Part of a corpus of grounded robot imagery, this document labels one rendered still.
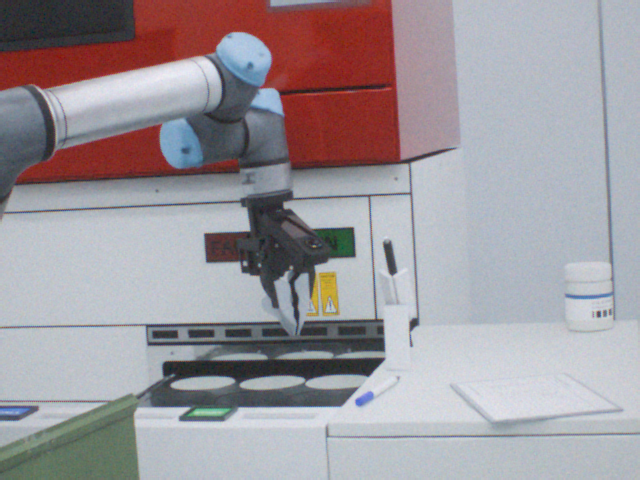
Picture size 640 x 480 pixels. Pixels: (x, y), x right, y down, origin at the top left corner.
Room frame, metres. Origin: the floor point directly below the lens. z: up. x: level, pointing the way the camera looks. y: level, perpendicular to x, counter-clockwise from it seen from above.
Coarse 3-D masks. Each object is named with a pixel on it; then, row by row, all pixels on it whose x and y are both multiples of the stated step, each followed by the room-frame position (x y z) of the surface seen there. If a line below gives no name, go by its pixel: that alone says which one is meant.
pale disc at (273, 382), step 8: (272, 376) 2.00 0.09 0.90; (280, 376) 2.00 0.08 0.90; (288, 376) 1.99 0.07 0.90; (240, 384) 1.95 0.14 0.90; (248, 384) 1.95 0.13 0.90; (256, 384) 1.95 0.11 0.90; (264, 384) 1.94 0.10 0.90; (272, 384) 1.94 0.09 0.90; (280, 384) 1.93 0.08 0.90; (288, 384) 1.93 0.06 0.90; (296, 384) 1.92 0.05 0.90
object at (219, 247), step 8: (208, 240) 2.09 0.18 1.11; (216, 240) 2.09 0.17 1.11; (224, 240) 2.08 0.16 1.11; (232, 240) 2.08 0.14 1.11; (208, 248) 2.09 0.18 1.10; (216, 248) 2.09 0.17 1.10; (224, 248) 2.08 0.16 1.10; (232, 248) 2.08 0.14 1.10; (208, 256) 2.09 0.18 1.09; (216, 256) 2.09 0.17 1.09; (224, 256) 2.08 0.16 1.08; (232, 256) 2.08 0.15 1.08
